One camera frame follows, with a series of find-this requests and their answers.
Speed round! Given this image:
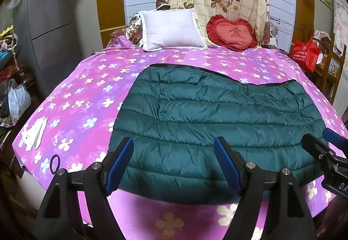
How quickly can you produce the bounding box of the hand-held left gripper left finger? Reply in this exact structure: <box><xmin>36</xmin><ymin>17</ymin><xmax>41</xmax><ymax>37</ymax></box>
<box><xmin>34</xmin><ymin>136</ymin><xmax>135</xmax><ymax>240</ymax></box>

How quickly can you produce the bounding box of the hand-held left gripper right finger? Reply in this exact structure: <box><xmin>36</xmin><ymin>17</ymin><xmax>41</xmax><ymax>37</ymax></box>
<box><xmin>213</xmin><ymin>136</ymin><xmax>317</xmax><ymax>240</ymax></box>

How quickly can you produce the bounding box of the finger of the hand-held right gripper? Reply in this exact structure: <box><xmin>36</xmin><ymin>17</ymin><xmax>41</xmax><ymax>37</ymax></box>
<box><xmin>323</xmin><ymin>128</ymin><xmax>348</xmax><ymax>147</ymax></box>
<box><xmin>301</xmin><ymin>133</ymin><xmax>340</xmax><ymax>167</ymax></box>

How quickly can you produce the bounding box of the green puffer jacket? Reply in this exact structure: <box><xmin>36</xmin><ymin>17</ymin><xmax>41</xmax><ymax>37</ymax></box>
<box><xmin>108</xmin><ymin>63</ymin><xmax>327</xmax><ymax>206</ymax></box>

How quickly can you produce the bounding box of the wooden chair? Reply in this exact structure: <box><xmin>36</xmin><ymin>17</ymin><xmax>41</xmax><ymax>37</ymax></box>
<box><xmin>313</xmin><ymin>29</ymin><xmax>343</xmax><ymax>99</ymax></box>

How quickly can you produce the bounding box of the pink floral bedsheet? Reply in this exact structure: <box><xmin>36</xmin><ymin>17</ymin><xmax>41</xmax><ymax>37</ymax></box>
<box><xmin>12</xmin><ymin>36</ymin><xmax>348</xmax><ymax>240</ymax></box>

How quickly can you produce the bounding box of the red shopping bag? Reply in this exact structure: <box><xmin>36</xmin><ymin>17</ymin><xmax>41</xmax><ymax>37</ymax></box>
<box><xmin>290</xmin><ymin>37</ymin><xmax>321</xmax><ymax>72</ymax></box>

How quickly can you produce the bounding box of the white folded paper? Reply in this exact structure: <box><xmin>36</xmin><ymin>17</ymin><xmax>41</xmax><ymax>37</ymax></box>
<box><xmin>21</xmin><ymin>118</ymin><xmax>49</xmax><ymax>151</ymax></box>

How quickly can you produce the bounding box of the white plastic bag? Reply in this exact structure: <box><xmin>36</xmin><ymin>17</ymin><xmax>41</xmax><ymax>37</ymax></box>
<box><xmin>8</xmin><ymin>85</ymin><xmax>32</xmax><ymax>121</ymax></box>

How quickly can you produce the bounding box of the red heart cushion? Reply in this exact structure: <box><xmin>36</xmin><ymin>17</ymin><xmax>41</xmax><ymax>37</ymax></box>
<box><xmin>206</xmin><ymin>14</ymin><xmax>258</xmax><ymax>52</ymax></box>

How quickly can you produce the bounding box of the brown floral blanket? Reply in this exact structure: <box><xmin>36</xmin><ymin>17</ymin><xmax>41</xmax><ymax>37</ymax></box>
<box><xmin>107</xmin><ymin>0</ymin><xmax>172</xmax><ymax>47</ymax></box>

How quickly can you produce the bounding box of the white pillow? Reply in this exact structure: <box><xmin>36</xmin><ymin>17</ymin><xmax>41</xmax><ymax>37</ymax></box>
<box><xmin>139</xmin><ymin>8</ymin><xmax>208</xmax><ymax>52</ymax></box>

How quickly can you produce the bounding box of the pile of colourful clutter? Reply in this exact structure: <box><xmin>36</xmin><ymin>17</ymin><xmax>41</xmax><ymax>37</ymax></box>
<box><xmin>0</xmin><ymin>25</ymin><xmax>28</xmax><ymax>128</ymax></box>

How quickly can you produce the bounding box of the grey refrigerator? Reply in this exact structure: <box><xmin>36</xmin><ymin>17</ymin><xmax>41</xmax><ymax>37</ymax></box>
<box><xmin>13</xmin><ymin>0</ymin><xmax>102</xmax><ymax>99</ymax></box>

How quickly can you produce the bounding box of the black hair tie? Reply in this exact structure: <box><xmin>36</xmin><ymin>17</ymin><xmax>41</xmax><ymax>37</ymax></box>
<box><xmin>50</xmin><ymin>156</ymin><xmax>62</xmax><ymax>175</ymax></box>

